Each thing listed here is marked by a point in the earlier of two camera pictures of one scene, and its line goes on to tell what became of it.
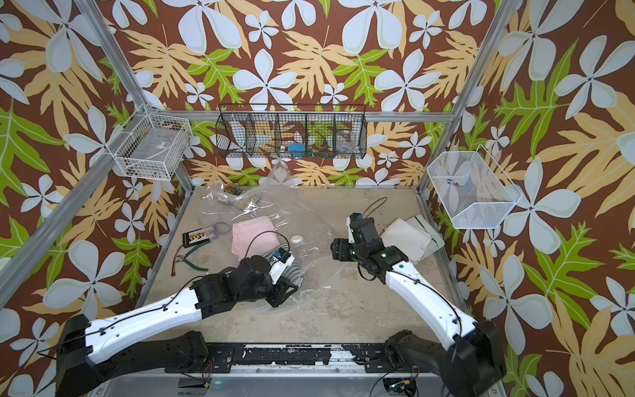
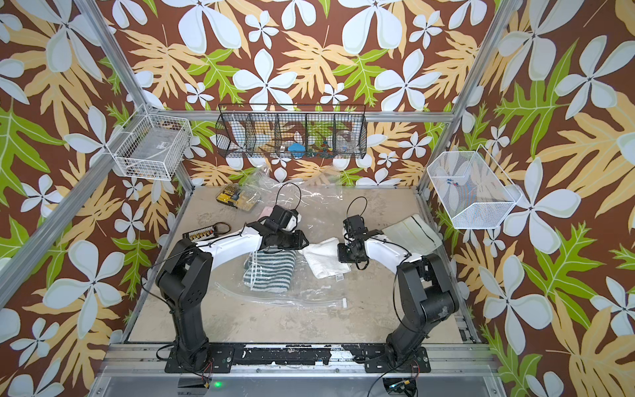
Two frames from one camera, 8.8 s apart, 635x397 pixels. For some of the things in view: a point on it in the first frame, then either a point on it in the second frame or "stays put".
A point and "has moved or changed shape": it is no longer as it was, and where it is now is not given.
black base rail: x=374 y=358 stays put
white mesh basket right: x=473 y=190 stays put
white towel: x=414 y=236 → x=323 y=259
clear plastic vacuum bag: x=305 y=229 has moved or changed shape
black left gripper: x=281 y=289 → x=300 y=241
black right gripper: x=341 y=246 stays put
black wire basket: x=291 y=131 stays put
